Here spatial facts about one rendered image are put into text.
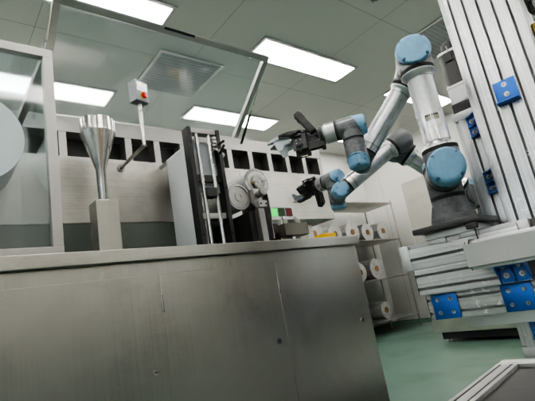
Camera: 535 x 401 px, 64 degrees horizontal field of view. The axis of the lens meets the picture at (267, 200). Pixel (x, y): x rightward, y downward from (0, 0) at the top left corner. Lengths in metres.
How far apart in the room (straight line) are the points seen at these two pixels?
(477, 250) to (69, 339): 1.19
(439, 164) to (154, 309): 1.01
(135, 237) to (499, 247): 1.50
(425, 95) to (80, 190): 1.48
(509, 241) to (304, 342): 0.84
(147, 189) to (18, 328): 1.07
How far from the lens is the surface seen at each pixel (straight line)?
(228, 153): 2.52
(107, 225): 1.78
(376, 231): 6.46
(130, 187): 2.16
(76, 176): 2.09
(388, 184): 7.08
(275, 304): 1.69
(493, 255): 1.39
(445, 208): 1.56
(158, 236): 2.14
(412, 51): 1.58
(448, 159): 1.45
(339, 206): 2.02
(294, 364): 1.73
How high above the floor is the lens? 0.66
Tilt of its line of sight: 14 degrees up
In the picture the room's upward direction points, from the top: 10 degrees counter-clockwise
